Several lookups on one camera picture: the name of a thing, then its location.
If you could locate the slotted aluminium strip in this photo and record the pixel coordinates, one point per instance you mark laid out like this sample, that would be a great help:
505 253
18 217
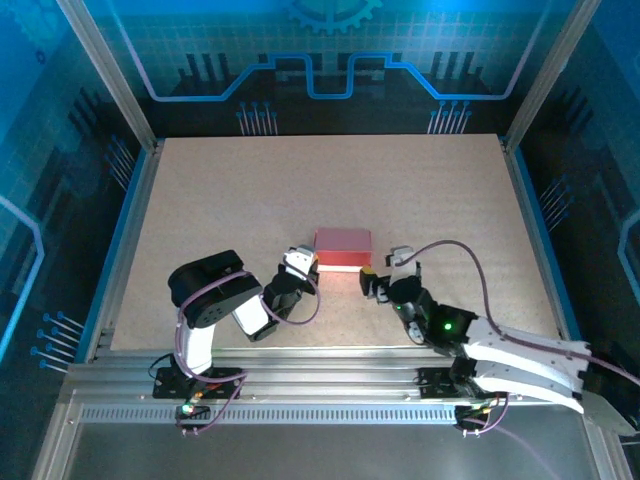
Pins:
325 415

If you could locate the aluminium mounting beam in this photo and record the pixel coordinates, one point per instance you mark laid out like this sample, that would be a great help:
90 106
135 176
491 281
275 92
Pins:
325 375

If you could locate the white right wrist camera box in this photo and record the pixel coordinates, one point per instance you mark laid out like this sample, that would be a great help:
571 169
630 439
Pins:
400 260

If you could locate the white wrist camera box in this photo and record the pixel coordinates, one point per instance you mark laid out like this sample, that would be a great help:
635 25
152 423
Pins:
299 257
400 260

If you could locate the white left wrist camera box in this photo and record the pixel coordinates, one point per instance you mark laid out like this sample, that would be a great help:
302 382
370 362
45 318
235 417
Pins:
299 257

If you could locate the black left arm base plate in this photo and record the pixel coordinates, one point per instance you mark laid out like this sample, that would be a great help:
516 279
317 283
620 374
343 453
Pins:
170 390

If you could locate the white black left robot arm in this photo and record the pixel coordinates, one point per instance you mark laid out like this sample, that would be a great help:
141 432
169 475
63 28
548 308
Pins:
220 305

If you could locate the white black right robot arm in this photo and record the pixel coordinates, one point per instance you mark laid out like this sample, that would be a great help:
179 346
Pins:
525 360

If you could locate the small black connector board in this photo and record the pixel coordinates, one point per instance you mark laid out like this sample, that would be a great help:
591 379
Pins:
197 411
467 414

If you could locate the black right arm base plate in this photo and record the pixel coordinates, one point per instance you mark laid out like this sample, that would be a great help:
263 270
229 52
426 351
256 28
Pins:
435 385

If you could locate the grey metal sheet panel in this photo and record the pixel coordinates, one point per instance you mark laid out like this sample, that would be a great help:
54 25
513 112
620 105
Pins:
325 450

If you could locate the aluminium side rail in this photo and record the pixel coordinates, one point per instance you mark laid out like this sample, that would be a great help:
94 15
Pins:
142 200
521 200

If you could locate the aluminium frame post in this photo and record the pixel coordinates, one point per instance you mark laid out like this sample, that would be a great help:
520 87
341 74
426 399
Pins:
107 75
545 75

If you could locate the pink paper box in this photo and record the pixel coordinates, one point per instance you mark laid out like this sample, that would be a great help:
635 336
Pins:
344 247

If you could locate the blue table edge strip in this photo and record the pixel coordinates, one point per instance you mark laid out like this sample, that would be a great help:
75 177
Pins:
549 250
114 250

